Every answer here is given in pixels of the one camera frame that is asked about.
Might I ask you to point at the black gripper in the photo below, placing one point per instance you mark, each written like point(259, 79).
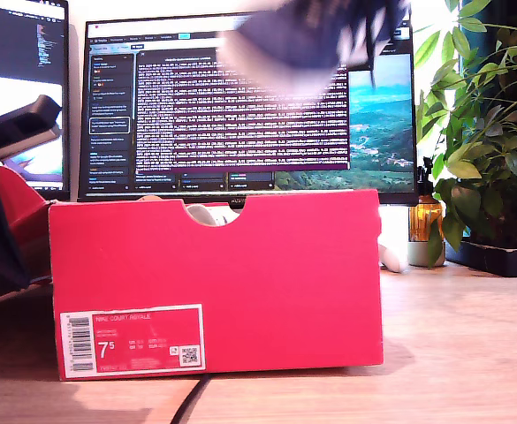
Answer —
point(15, 128)

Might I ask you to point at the amber glass pump bottle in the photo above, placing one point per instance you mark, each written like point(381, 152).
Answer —
point(425, 216)

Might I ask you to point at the black monitor with code editor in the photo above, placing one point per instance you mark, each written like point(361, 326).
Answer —
point(19, 44)

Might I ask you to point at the red shoebox lid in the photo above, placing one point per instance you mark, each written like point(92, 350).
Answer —
point(24, 212)

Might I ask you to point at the red Nike shoebox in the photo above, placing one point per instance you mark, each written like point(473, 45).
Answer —
point(240, 274)

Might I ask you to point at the green leafy houseplant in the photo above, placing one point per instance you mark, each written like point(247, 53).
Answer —
point(483, 146)

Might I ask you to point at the small white ceramic pot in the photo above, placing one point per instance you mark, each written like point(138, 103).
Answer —
point(419, 254)

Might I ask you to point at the black rectangular plant pot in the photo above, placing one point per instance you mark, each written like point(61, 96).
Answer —
point(496, 260)

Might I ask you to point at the white game controller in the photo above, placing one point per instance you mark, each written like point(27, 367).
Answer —
point(393, 258)

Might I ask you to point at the black Huawei monitor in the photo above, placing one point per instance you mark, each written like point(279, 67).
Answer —
point(240, 132)

